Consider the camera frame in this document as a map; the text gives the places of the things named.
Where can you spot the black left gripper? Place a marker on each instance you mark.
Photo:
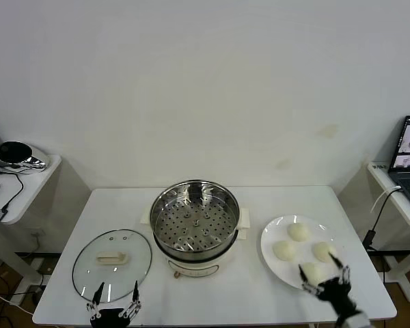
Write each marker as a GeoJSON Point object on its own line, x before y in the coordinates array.
{"type": "Point", "coordinates": [109, 317]}

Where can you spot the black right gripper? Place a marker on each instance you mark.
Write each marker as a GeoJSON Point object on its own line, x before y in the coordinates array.
{"type": "Point", "coordinates": [335, 290]}

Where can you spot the white steamed baozi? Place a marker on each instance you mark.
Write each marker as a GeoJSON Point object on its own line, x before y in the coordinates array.
{"type": "Point", "coordinates": [323, 251]}
{"type": "Point", "coordinates": [314, 273]}
{"type": "Point", "coordinates": [284, 250]}
{"type": "Point", "coordinates": [298, 232]}

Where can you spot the stainless perforated steamer basket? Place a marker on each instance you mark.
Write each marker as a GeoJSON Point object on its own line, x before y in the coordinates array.
{"type": "Point", "coordinates": [191, 239]}

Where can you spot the white round plate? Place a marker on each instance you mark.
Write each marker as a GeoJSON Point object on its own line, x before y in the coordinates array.
{"type": "Point", "coordinates": [271, 239]}

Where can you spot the white electric cooker pot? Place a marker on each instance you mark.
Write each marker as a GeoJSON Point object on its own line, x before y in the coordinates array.
{"type": "Point", "coordinates": [198, 270]}

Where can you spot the white side table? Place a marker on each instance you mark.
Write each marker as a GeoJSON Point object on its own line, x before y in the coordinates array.
{"type": "Point", "coordinates": [37, 184]}
{"type": "Point", "coordinates": [379, 174]}

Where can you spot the chrome and black headset device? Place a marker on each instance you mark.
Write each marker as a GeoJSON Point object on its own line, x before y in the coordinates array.
{"type": "Point", "coordinates": [13, 153]}

